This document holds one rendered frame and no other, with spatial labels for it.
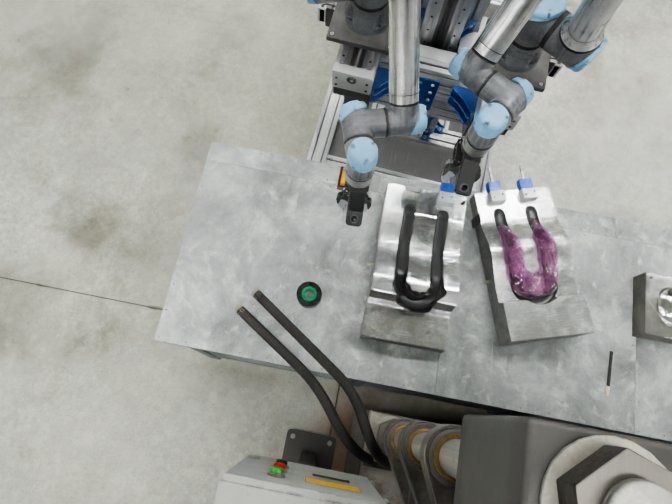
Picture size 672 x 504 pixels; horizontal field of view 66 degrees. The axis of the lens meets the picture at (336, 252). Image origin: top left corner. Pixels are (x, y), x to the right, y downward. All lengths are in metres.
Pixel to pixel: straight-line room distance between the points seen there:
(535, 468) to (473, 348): 1.27
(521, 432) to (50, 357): 2.43
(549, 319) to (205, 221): 1.13
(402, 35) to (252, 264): 0.84
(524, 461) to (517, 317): 1.21
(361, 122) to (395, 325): 0.63
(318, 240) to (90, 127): 1.66
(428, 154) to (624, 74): 1.35
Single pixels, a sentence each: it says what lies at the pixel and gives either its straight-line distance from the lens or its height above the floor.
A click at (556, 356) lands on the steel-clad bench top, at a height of 0.80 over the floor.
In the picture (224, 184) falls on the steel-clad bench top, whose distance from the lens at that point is 1.83.
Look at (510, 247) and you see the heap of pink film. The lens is 1.71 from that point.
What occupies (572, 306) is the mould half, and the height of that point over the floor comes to 0.91.
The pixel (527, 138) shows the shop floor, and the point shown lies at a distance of 3.02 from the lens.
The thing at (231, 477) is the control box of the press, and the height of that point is 1.46.
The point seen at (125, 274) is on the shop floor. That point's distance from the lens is 2.68.
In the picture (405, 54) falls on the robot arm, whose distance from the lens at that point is 1.33.
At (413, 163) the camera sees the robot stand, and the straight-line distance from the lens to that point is 2.54.
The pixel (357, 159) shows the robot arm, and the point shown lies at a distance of 1.29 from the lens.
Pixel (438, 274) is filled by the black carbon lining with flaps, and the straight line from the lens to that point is 1.62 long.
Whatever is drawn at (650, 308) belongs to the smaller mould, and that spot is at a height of 0.87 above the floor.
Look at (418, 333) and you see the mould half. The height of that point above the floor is 0.86.
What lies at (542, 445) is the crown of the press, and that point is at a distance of 0.48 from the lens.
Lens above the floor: 2.45
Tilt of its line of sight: 73 degrees down
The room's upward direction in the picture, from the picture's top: 8 degrees clockwise
